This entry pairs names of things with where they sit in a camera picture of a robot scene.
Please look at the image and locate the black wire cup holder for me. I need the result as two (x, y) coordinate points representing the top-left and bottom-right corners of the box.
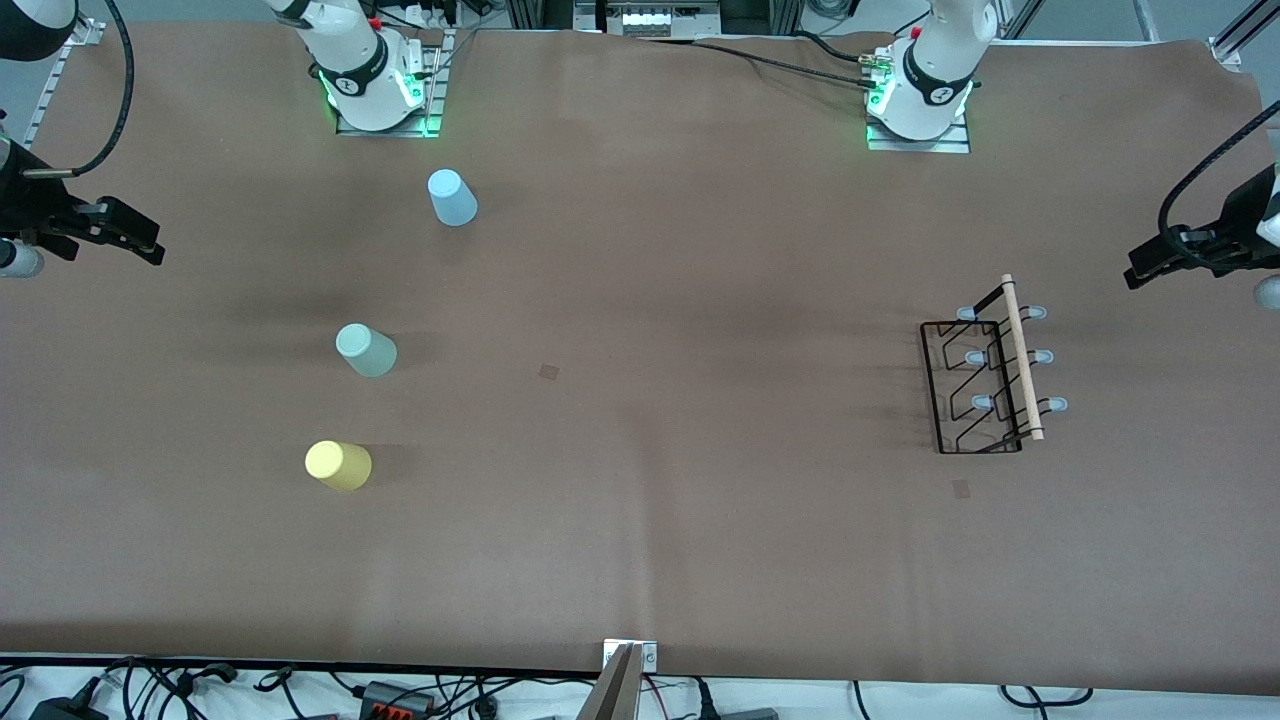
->
(920, 274), (1069, 456)

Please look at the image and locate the pale green plastic cup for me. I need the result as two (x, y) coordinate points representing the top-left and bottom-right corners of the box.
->
(335, 323), (398, 379)

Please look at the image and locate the yellow plastic cup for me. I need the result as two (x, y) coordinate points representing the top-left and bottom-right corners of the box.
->
(304, 440), (373, 492)

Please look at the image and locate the light blue plastic cup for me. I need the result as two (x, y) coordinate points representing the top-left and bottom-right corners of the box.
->
(427, 168), (479, 228)

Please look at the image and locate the black power adapter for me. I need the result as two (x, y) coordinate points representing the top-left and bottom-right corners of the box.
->
(30, 695), (106, 720)

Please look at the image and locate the black red connector box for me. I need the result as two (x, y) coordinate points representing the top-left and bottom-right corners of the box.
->
(360, 680), (436, 717)

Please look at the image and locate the brown table mat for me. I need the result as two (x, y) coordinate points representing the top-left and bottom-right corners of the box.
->
(0, 22), (1280, 696)

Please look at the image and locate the white power strip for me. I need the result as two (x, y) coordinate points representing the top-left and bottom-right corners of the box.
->
(598, 0), (721, 36)

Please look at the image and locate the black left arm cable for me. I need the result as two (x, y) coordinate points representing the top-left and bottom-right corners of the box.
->
(1158, 100), (1280, 273)

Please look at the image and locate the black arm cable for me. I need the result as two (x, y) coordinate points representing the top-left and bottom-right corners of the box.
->
(1158, 100), (1280, 273)
(20, 0), (136, 181)

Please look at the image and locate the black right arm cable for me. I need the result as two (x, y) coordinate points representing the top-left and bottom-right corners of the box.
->
(20, 0), (136, 181)

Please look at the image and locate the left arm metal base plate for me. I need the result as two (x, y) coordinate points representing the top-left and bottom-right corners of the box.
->
(865, 110), (972, 154)

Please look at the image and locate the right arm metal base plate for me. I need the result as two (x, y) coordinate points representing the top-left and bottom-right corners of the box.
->
(335, 30), (446, 139)

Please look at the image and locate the short black cable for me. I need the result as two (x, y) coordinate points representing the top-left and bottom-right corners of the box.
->
(795, 30), (867, 65)

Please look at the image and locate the long black cable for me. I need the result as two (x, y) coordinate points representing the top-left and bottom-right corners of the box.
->
(640, 36), (881, 91)

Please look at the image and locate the looped black cable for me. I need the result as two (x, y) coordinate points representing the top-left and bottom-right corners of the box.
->
(1000, 685), (1096, 707)

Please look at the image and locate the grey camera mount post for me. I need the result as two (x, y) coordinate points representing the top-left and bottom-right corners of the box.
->
(578, 640), (659, 720)

